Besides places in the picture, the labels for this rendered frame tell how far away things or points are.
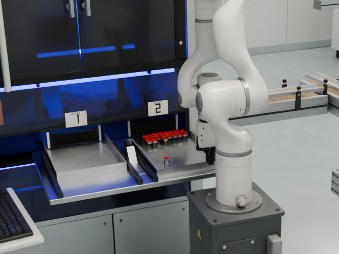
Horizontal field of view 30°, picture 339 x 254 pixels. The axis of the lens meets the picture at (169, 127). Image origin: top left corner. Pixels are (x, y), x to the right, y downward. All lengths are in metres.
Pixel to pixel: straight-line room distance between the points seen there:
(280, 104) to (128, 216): 0.87
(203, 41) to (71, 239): 1.07
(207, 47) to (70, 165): 0.71
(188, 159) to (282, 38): 5.78
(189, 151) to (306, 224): 1.51
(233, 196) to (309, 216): 1.90
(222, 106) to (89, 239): 1.05
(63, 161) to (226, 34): 0.89
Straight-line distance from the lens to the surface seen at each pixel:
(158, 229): 2.82
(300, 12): 8.18
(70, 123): 2.52
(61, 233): 2.71
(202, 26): 2.14
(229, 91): 1.95
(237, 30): 1.96
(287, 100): 3.00
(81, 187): 2.25
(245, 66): 1.98
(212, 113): 1.94
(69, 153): 2.56
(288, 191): 4.25
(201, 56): 2.15
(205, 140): 2.25
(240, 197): 2.08
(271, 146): 4.99
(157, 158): 2.45
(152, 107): 2.59
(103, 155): 2.51
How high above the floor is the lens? 1.81
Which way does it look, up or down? 20 degrees down
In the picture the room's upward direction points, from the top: 2 degrees counter-clockwise
